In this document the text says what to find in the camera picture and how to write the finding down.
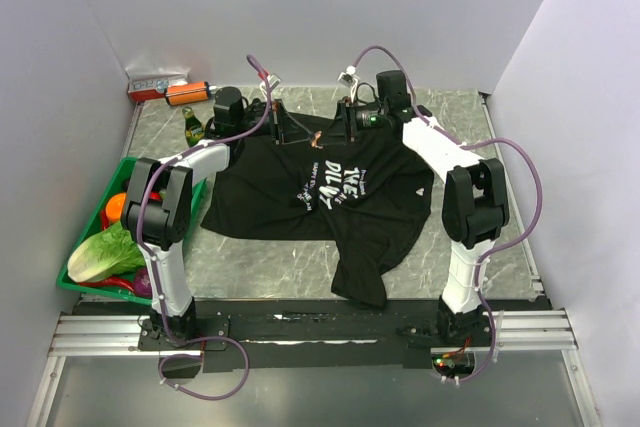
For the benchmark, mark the purple red onion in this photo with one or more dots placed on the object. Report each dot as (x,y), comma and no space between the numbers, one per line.
(142,284)

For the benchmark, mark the green plastic tray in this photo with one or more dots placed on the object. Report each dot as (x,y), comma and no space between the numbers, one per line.
(141,223)

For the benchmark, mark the green glass bottle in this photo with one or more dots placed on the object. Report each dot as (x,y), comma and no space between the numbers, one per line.
(193,127)

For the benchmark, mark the red chili pepper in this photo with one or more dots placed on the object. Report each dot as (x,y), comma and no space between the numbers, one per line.
(113,281)

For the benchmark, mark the orange cylinder tool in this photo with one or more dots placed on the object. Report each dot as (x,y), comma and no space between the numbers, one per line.
(178,95)

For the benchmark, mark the red white cardboard box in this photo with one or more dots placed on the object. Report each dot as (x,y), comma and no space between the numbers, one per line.
(145,87)

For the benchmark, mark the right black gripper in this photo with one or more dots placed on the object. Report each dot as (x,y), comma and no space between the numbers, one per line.
(337,133)

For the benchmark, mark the small sparkly brooch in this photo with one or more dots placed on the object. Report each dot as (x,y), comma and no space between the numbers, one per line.
(314,143)

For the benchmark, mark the black printed t-shirt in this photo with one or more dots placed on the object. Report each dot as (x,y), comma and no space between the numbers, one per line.
(370,197)

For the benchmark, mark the lettuce head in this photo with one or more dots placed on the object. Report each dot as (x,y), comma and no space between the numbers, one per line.
(105,254)

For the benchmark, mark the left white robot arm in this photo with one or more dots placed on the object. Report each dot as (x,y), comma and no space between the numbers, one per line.
(218,150)

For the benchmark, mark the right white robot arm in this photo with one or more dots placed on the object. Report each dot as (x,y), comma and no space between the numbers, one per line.
(475,205)

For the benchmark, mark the orange fruit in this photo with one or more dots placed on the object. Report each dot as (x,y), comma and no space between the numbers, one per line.
(114,207)

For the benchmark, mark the aluminium rail frame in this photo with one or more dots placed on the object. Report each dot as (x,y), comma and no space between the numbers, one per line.
(121,335)

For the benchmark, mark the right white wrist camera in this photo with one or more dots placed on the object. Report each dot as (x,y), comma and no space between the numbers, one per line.
(348,77)

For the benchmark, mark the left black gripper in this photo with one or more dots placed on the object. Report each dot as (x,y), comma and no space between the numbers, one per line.
(280,123)

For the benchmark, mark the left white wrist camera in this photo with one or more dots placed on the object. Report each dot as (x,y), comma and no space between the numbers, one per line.
(272,81)

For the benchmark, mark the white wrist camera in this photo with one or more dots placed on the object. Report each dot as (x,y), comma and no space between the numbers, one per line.
(272,81)
(348,77)

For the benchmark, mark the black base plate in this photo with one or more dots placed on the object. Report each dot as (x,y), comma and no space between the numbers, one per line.
(229,334)

